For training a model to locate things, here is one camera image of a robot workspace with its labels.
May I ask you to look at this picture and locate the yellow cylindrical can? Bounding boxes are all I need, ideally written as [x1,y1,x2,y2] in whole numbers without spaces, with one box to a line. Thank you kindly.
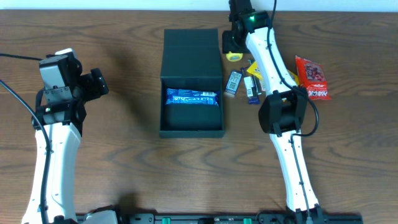
[226,51,243,62]

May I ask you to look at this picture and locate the black gift box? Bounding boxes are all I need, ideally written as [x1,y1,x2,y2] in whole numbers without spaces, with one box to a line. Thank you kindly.
[159,29,225,138]

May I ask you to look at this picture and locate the red Hacks candy bag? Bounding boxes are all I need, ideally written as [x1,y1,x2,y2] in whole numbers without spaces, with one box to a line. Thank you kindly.
[295,55,331,100]

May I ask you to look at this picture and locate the blue snack bar wrapper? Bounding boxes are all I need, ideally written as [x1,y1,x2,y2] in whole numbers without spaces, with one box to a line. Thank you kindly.
[165,88,218,106]

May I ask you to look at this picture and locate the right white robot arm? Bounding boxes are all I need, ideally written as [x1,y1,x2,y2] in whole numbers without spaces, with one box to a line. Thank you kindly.
[222,0,323,223]

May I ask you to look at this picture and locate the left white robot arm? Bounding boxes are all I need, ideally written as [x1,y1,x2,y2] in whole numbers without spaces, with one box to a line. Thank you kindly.
[22,48,109,223]

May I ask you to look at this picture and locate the yellow sunflower seed bag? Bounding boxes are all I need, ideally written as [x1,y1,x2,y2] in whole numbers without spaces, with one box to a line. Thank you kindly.
[247,61,299,91]

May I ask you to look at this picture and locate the small blue barcode packet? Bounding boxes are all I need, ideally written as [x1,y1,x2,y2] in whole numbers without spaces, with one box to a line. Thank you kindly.
[224,70,243,96]

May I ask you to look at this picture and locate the dark blue candy stick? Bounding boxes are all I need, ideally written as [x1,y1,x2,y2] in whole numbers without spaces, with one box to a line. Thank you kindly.
[244,76,260,105]

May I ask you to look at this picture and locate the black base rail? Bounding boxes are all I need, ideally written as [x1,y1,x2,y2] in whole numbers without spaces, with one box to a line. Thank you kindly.
[125,212,363,224]

